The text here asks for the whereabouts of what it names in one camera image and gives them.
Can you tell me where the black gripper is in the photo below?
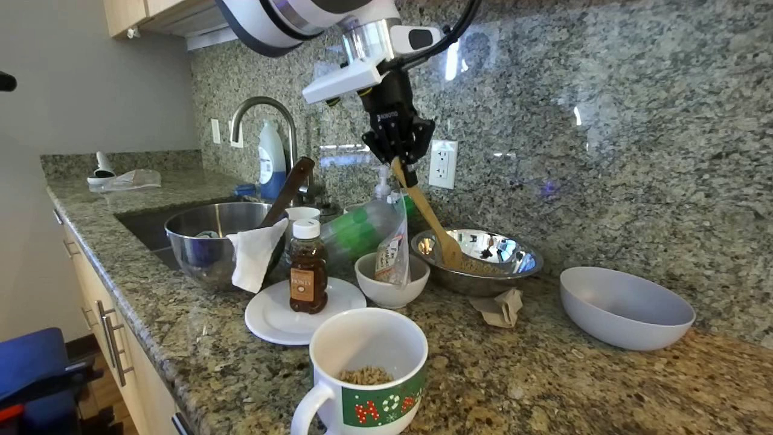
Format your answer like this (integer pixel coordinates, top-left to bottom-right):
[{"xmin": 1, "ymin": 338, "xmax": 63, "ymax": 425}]
[{"xmin": 358, "ymin": 71, "xmax": 437, "ymax": 189}]

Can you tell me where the light wooden spoon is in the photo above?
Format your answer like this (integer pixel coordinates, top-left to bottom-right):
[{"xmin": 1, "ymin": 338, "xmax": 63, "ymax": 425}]
[{"xmin": 389, "ymin": 158, "xmax": 481, "ymax": 275}]

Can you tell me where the small white bowl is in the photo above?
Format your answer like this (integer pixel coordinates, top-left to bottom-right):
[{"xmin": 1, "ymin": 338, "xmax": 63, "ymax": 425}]
[{"xmin": 353, "ymin": 252, "xmax": 431, "ymax": 311}]

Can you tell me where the shiny silver bowl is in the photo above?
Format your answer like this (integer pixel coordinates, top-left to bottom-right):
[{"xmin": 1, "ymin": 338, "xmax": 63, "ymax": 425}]
[{"xmin": 408, "ymin": 228, "xmax": 545, "ymax": 299}]

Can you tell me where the white dish soap bottle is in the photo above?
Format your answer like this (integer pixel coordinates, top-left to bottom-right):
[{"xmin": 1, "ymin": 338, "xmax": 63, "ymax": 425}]
[{"xmin": 256, "ymin": 118, "xmax": 289, "ymax": 189}]

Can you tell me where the large steel mixing bowl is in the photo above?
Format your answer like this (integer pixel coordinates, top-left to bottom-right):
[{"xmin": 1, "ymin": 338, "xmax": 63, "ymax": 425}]
[{"xmin": 161, "ymin": 199, "xmax": 279, "ymax": 292}]

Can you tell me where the grey bowl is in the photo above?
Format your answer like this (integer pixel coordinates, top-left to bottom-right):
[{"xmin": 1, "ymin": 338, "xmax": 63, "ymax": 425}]
[{"xmin": 557, "ymin": 266, "xmax": 697, "ymax": 352}]

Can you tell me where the clear snack packet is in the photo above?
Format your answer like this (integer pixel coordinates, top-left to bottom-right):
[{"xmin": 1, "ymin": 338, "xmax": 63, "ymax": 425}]
[{"xmin": 370, "ymin": 171, "xmax": 412, "ymax": 290}]

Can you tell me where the green plastic bottle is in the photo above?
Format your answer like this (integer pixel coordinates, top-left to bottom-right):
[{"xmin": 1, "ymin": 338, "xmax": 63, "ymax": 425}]
[{"xmin": 324, "ymin": 195, "xmax": 422, "ymax": 271}]

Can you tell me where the dark brown wooden utensil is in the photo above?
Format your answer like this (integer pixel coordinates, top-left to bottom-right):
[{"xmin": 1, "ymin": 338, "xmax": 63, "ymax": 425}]
[{"xmin": 257, "ymin": 155, "xmax": 317, "ymax": 229}]

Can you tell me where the brown honey bottle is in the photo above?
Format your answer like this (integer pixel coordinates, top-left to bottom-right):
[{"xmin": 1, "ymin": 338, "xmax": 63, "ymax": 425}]
[{"xmin": 286, "ymin": 216, "xmax": 330, "ymax": 316}]

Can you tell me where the blue sponge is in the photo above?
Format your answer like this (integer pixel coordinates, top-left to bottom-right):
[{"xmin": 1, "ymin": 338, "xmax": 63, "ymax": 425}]
[{"xmin": 233, "ymin": 170, "xmax": 292, "ymax": 206}]

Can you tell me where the chrome faucet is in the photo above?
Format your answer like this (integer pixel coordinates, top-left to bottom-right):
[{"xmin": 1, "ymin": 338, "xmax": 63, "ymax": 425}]
[{"xmin": 227, "ymin": 93, "xmax": 302, "ymax": 174}]

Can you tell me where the crumpled brown paper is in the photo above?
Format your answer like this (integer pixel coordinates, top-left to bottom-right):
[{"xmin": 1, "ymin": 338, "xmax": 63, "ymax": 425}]
[{"xmin": 468, "ymin": 286, "xmax": 526, "ymax": 330}]

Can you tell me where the white cloth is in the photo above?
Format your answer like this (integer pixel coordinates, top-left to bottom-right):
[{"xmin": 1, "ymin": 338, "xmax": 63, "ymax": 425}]
[{"xmin": 227, "ymin": 216, "xmax": 289, "ymax": 295}]

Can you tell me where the white Christmas mug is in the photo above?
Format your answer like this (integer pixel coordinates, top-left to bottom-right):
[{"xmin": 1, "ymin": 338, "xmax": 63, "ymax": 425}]
[{"xmin": 286, "ymin": 307, "xmax": 429, "ymax": 435}]

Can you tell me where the wooden upper cabinet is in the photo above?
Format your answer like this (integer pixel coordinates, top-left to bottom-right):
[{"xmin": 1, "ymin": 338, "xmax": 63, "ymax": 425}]
[{"xmin": 102, "ymin": 0, "xmax": 224, "ymax": 38}]

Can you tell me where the white wall outlet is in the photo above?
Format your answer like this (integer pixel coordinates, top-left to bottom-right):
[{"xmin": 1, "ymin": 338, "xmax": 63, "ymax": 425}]
[{"xmin": 424, "ymin": 137, "xmax": 458, "ymax": 191}]

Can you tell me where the white wrist mount plate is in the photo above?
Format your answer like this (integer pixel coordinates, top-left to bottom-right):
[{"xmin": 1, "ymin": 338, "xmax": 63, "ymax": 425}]
[{"xmin": 300, "ymin": 22, "xmax": 446, "ymax": 108}]

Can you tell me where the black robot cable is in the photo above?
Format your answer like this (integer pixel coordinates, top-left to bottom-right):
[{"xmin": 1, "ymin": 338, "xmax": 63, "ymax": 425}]
[{"xmin": 395, "ymin": 0, "xmax": 486, "ymax": 78}]

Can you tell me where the metal cabinet handle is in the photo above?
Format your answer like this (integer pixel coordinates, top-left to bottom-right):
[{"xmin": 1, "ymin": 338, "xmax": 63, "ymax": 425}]
[{"xmin": 93, "ymin": 298, "xmax": 134, "ymax": 388}]

